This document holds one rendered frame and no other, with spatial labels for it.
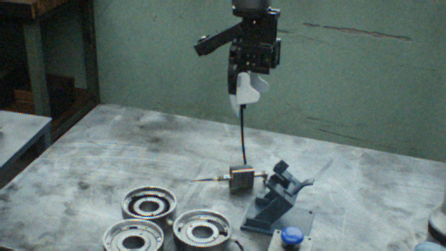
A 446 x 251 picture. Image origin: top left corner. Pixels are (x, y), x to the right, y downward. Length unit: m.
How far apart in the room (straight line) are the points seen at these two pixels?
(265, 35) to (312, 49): 1.48
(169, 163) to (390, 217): 0.49
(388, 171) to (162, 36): 1.63
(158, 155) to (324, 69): 1.39
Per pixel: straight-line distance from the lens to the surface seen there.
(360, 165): 1.30
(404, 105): 2.57
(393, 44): 2.46
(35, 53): 2.41
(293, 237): 0.93
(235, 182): 1.15
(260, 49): 1.02
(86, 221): 1.08
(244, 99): 1.06
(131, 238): 0.99
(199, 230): 1.01
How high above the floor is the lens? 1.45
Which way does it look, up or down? 31 degrees down
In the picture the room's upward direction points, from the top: 3 degrees clockwise
